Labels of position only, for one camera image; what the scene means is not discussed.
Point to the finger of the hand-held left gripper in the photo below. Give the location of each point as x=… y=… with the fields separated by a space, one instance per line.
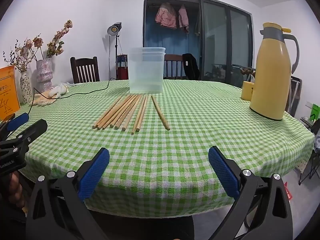
x=18 y=121
x=32 y=131

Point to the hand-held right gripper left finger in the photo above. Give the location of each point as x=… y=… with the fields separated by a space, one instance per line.
x=93 y=172

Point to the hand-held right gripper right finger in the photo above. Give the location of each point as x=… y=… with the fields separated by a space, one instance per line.
x=222 y=170

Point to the row of wooden chopsticks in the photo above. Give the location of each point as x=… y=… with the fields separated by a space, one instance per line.
x=125 y=112

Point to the clear plastic container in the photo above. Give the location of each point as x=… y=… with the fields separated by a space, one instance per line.
x=146 y=72

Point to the person's left hand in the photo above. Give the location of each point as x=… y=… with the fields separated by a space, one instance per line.
x=17 y=190

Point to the orange book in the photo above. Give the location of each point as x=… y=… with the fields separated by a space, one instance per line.
x=7 y=92

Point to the small floral vase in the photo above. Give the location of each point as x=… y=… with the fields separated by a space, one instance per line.
x=25 y=90

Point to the beige work gloves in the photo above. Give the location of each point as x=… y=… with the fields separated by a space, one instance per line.
x=50 y=95

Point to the green checkered tablecloth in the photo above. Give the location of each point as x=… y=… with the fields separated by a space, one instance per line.
x=175 y=150

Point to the pink white ribbed vase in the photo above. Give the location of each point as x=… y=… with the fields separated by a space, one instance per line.
x=44 y=73

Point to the dried rose bunch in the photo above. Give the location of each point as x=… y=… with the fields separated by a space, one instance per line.
x=27 y=52

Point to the dark wooden slatted chair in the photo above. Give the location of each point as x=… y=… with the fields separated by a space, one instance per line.
x=173 y=67
x=85 y=70

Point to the yellow cup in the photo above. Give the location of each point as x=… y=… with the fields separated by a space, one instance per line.
x=247 y=91

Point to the tall dried flower bunch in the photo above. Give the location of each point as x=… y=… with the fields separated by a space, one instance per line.
x=60 y=40

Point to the hanging dried food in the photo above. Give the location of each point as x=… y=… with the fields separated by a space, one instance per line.
x=247 y=71

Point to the yellow thermos jug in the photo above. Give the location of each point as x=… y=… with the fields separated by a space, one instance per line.
x=271 y=80

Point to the folding chair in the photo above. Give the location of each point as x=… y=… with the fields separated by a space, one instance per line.
x=296 y=95

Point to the black jacket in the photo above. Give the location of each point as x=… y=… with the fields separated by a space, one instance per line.
x=191 y=66

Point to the green box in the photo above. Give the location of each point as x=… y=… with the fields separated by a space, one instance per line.
x=313 y=111

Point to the black framed glass door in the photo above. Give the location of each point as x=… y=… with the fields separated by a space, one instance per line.
x=217 y=42

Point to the studio lamp on stand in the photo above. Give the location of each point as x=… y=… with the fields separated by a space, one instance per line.
x=114 y=28

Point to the blue curtain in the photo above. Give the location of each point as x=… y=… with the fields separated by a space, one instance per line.
x=172 y=40

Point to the small pink hanging jacket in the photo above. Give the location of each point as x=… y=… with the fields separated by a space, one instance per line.
x=183 y=17

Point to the large pink hanging jacket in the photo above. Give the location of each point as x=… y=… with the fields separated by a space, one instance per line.
x=165 y=15

